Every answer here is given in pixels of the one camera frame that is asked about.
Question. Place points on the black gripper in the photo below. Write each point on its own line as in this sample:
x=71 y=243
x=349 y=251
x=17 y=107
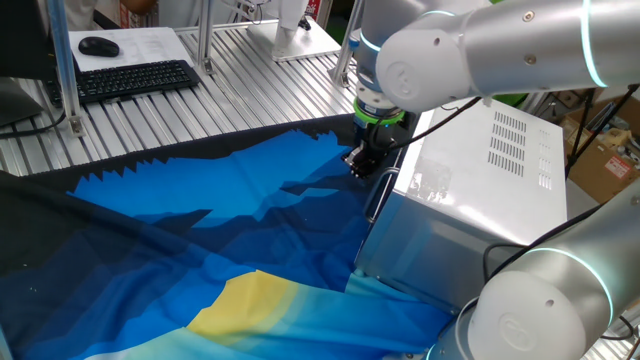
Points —
x=375 y=137

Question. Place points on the silver Galanz microwave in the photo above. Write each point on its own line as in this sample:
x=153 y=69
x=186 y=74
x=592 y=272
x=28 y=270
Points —
x=475 y=160

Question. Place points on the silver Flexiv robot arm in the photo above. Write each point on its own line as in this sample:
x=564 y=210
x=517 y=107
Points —
x=475 y=55

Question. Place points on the green fabric backdrop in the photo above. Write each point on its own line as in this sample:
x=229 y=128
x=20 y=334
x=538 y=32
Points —
x=510 y=98

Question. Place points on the white stand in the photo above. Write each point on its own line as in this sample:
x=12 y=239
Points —
x=290 y=20

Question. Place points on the blue mountain print cloth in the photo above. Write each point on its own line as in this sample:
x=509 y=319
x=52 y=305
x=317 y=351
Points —
x=175 y=240

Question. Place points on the black tripod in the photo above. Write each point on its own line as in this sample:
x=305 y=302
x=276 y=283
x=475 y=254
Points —
x=592 y=125

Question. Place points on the brown cardboard box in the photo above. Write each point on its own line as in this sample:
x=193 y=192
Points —
x=600 y=160

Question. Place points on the white paper sheet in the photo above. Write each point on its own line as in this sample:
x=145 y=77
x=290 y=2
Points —
x=150 y=45

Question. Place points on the black computer keyboard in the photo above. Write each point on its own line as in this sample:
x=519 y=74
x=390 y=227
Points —
x=125 y=80

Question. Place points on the black computer mouse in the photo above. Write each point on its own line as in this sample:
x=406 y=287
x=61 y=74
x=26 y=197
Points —
x=99 y=46

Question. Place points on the black computer monitor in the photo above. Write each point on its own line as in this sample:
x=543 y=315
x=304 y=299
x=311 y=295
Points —
x=20 y=45

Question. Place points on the aluminium frame post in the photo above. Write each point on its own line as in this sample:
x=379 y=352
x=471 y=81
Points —
x=205 y=35
x=62 y=60
x=347 y=40

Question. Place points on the flat metal base plate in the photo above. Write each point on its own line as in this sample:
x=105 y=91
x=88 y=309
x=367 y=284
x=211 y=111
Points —
x=300 y=50

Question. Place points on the horizontal aluminium rail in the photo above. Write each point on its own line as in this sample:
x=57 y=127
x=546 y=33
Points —
x=235 y=25

